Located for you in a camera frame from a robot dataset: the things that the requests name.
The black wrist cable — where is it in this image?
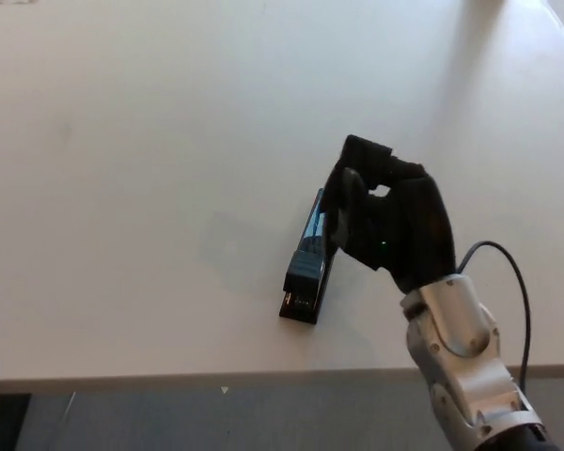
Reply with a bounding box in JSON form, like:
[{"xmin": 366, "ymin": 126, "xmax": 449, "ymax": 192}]
[{"xmin": 456, "ymin": 240, "xmax": 533, "ymax": 394}]

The black glossy desk stapler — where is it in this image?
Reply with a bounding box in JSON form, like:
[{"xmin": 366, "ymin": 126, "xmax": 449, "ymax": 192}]
[{"xmin": 277, "ymin": 187, "xmax": 340, "ymax": 326}]

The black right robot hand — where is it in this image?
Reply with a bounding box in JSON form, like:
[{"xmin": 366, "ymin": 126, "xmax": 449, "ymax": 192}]
[{"xmin": 320, "ymin": 133, "xmax": 458, "ymax": 297}]

